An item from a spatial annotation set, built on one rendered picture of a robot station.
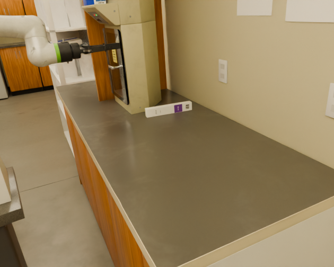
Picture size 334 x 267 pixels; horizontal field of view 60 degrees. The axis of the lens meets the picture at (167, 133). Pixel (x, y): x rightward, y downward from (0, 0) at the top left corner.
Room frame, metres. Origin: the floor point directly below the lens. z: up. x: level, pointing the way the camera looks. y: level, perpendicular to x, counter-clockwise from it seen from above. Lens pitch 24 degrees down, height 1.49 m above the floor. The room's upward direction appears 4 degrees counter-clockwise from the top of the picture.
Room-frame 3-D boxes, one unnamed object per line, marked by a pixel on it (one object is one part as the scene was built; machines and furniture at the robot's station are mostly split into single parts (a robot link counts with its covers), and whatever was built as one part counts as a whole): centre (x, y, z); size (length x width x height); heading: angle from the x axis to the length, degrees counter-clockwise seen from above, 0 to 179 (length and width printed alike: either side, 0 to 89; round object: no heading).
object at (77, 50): (1.49, 0.40, 1.31); 0.09 x 0.08 x 0.07; 114
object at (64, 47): (1.46, 0.46, 1.31); 0.09 x 0.06 x 0.12; 24
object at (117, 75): (1.68, 0.26, 1.19); 0.30 x 0.01 x 0.40; 24
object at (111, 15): (1.66, 0.31, 1.46); 0.32 x 0.12 x 0.10; 24
